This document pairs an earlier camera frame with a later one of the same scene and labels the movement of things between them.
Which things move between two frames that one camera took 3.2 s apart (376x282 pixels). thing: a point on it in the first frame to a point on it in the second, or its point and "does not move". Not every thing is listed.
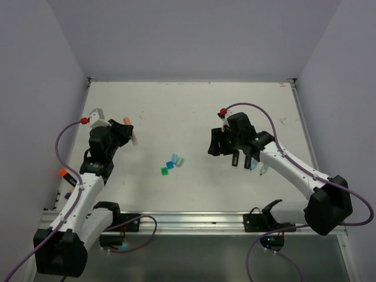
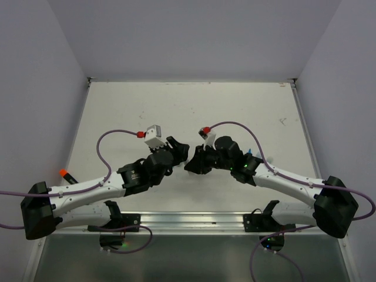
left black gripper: x=124 y=131 to x=180 y=150
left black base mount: x=112 y=236 does not move
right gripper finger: x=229 y=143 to x=204 y=160
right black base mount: x=265 y=221 does not move
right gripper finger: x=214 y=149 to x=196 y=164
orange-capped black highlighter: x=64 y=173 does not move
